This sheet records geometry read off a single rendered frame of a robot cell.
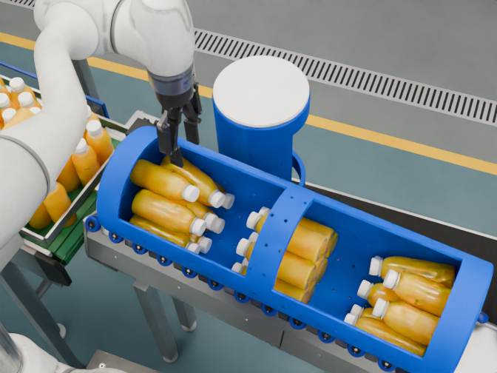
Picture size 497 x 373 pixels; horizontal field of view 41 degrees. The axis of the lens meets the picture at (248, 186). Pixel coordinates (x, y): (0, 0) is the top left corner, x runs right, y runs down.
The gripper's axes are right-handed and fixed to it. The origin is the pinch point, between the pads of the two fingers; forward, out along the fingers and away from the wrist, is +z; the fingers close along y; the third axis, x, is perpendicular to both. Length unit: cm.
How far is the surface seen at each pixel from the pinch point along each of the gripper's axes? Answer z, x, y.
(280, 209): 7.8, -24.0, -0.6
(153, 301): 79, 15, -10
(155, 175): 16.4, 9.4, -1.0
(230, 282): 21.6, -19.0, -15.4
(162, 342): 111, 15, -12
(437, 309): 17, -62, -3
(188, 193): 16.3, -0.5, -2.0
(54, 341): 95, 42, -32
